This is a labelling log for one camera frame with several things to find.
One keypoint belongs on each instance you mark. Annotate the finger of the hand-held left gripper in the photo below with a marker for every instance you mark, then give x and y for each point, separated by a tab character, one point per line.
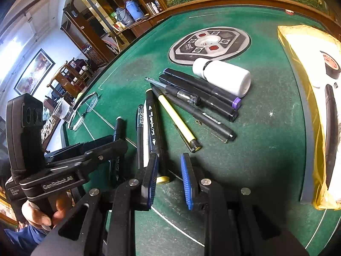
106	152
80	148

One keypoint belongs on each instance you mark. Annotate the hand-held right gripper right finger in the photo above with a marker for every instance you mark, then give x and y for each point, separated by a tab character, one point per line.
187	184

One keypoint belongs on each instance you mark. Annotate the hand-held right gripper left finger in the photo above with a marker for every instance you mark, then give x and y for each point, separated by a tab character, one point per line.
153	181

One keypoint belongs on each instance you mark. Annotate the black gel pen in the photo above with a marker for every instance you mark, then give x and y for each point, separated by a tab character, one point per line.
140	133

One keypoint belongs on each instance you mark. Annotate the black twin-tip marker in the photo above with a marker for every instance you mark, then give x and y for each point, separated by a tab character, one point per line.
154	128

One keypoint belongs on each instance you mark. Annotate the yellow pen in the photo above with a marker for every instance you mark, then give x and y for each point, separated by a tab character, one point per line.
175	120

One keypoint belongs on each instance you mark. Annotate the black fineliner pen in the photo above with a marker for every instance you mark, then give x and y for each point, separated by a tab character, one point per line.
202	118

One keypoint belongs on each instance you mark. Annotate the clear gel pen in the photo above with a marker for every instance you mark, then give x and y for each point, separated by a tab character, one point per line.
183	96

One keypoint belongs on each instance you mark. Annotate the black marker with purple cap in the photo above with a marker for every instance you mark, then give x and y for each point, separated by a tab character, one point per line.
199	85

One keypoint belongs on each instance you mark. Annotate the white plastic bottle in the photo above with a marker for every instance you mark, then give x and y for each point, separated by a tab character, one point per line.
223	76

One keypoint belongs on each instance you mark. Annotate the yellow-rimmed white box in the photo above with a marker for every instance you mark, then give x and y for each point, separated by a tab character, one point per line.
301	66

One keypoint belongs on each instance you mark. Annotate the person's left forearm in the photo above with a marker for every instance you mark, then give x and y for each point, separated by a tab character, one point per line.
24	238

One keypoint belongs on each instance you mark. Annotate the person's left hand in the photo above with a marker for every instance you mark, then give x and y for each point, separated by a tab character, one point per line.
40	216

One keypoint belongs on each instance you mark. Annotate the eyeglasses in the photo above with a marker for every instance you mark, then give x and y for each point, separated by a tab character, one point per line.
85	109

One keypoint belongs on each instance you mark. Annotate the clear glass cup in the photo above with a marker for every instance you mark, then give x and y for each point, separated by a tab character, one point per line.
62	110

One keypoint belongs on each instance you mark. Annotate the thin gold pin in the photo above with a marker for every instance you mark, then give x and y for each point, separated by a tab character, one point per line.
217	136

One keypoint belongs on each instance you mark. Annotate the framed painting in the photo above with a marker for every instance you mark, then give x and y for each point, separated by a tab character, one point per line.
33	72

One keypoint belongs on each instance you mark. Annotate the wooden chair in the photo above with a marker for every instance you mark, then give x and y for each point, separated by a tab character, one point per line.
64	80

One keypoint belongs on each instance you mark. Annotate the wooden display cabinet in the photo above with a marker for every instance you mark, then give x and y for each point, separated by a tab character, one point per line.
90	24

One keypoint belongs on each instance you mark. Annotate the wooden sideboard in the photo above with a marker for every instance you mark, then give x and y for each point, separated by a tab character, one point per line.
138	26

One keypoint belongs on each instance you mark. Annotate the grey thermos flask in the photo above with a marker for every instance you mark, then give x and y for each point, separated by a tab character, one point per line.
123	17

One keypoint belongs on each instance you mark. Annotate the round table control panel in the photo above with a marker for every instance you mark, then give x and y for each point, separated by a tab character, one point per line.
210	45

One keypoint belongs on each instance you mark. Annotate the blue thermos flask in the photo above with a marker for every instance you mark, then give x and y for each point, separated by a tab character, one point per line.
134	10

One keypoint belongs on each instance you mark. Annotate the steel cup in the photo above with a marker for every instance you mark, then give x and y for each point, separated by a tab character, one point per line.
149	8

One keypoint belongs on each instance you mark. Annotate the small white bottle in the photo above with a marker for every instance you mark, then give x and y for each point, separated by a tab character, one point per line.
155	7

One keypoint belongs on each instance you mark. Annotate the long black pen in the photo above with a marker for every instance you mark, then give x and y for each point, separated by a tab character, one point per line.
330	128

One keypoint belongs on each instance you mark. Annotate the black tape roll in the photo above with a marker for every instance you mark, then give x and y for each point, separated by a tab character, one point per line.
330	64

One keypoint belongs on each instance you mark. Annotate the red white small cap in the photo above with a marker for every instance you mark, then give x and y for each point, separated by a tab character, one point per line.
289	12

